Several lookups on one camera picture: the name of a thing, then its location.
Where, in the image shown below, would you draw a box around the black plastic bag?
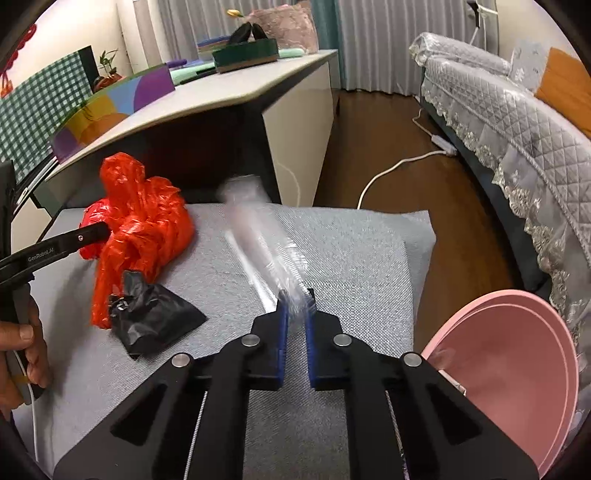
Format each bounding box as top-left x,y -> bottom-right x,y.
108,270 -> 207,360

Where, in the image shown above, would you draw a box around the red plastic bag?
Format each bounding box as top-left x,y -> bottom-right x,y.
79,152 -> 195,329

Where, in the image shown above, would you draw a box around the clear plastic wrapper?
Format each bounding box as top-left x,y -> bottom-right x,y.
218,175 -> 315,318

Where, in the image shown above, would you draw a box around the pink plastic trash bin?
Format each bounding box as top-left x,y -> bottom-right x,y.
422,290 -> 579,475

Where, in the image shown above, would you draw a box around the person's left hand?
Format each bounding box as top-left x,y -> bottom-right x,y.
0,296 -> 51,420

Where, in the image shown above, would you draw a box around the green checked cloth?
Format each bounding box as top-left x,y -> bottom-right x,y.
1,52 -> 91,182

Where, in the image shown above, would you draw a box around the grey foam mat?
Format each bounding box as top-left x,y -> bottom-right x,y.
12,203 -> 438,480

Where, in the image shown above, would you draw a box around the colourful tin box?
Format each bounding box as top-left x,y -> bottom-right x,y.
50,64 -> 175,162

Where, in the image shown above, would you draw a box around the bamboo plant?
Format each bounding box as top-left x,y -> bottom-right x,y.
99,49 -> 118,77

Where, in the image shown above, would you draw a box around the stacked pastel bowls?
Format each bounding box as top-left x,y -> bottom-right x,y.
197,36 -> 229,62

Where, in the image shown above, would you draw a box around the grey quilted sofa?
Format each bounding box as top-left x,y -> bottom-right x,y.
407,31 -> 591,351

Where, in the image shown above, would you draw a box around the dark green round bowl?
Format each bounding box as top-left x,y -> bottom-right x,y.
212,38 -> 280,74

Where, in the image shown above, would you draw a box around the white marble coffee table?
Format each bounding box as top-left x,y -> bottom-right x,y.
33,50 -> 339,215

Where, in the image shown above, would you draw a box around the pink lace basket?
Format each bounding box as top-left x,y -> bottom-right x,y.
245,1 -> 320,54

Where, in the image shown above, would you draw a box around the orange cushion far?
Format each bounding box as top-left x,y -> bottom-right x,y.
535,47 -> 591,137

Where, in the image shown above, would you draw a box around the grey curtain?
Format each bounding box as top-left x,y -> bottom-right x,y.
155,0 -> 473,96

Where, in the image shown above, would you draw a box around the teal curtain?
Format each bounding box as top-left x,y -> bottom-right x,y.
311,0 -> 339,49

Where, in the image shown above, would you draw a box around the white floor lamp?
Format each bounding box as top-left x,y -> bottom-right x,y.
467,0 -> 499,49

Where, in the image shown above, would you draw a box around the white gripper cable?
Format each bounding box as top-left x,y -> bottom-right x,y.
13,350 -> 40,462

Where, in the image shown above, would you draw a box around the red wall ornament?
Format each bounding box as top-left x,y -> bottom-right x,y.
1,24 -> 37,98

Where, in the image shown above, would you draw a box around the white power strip cable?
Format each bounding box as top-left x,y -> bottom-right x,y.
355,108 -> 459,211

